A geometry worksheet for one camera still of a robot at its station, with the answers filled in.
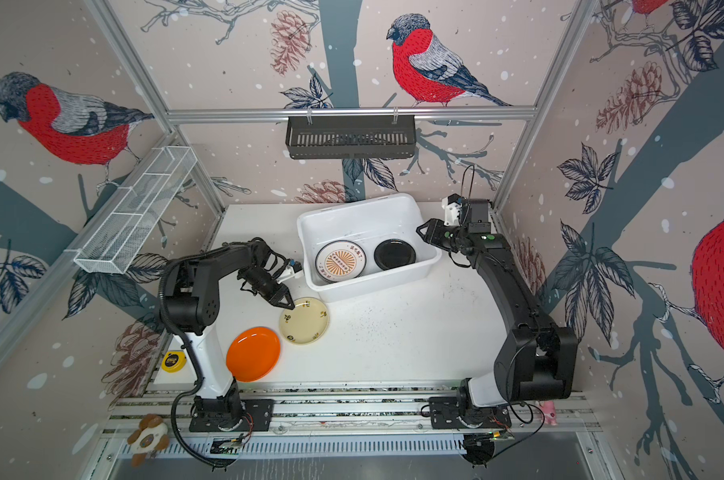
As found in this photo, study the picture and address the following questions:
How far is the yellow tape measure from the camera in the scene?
32.1 inches

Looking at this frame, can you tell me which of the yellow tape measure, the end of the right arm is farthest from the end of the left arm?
the end of the right arm

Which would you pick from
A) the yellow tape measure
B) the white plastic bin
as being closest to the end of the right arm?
the white plastic bin
